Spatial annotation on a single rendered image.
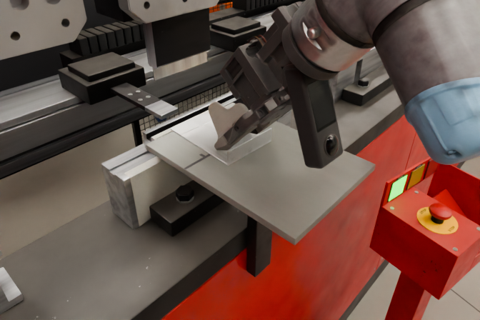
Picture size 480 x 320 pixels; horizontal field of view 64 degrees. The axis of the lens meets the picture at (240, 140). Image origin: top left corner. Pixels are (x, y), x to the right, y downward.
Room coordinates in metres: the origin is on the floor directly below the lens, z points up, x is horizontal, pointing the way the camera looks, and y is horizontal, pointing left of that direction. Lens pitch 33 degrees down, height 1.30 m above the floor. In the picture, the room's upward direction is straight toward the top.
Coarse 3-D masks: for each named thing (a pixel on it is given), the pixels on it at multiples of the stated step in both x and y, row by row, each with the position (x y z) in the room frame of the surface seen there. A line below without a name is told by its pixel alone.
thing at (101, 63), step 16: (80, 64) 0.68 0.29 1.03; (96, 64) 0.68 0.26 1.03; (112, 64) 0.68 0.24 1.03; (128, 64) 0.68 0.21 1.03; (64, 80) 0.67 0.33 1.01; (80, 80) 0.63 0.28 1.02; (96, 80) 0.63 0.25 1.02; (112, 80) 0.64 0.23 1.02; (128, 80) 0.67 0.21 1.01; (144, 80) 0.69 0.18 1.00; (80, 96) 0.63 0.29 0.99; (96, 96) 0.62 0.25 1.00; (112, 96) 0.64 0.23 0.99; (128, 96) 0.60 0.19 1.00; (144, 96) 0.60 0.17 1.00; (160, 112) 0.55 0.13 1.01; (176, 112) 0.56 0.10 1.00
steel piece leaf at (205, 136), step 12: (192, 132) 0.49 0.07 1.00; (204, 132) 0.49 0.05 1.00; (264, 132) 0.46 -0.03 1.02; (204, 144) 0.46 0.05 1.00; (240, 144) 0.43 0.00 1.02; (252, 144) 0.44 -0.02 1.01; (264, 144) 0.46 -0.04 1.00; (216, 156) 0.43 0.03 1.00; (228, 156) 0.41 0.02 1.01; (240, 156) 0.43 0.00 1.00
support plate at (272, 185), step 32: (288, 128) 0.51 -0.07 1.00; (192, 160) 0.42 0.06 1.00; (256, 160) 0.42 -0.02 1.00; (288, 160) 0.42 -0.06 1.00; (352, 160) 0.42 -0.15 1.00; (224, 192) 0.36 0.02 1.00; (256, 192) 0.36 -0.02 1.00; (288, 192) 0.36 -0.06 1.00; (320, 192) 0.36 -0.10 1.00; (288, 224) 0.30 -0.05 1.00
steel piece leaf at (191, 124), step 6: (204, 114) 0.54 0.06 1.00; (192, 120) 0.53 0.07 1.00; (198, 120) 0.53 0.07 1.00; (204, 120) 0.53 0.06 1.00; (210, 120) 0.53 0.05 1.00; (174, 126) 0.51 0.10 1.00; (180, 126) 0.51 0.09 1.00; (186, 126) 0.51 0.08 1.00; (192, 126) 0.51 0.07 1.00; (198, 126) 0.51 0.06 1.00; (180, 132) 0.49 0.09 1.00
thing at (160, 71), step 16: (176, 16) 0.53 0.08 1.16; (192, 16) 0.55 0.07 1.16; (208, 16) 0.57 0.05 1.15; (144, 32) 0.51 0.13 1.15; (160, 32) 0.50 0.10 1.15; (176, 32) 0.52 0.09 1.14; (192, 32) 0.54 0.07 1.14; (208, 32) 0.57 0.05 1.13; (160, 48) 0.50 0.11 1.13; (176, 48) 0.52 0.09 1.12; (192, 48) 0.54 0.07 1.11; (208, 48) 0.56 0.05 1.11; (160, 64) 0.50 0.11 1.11; (176, 64) 0.53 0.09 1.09; (192, 64) 0.55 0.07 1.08
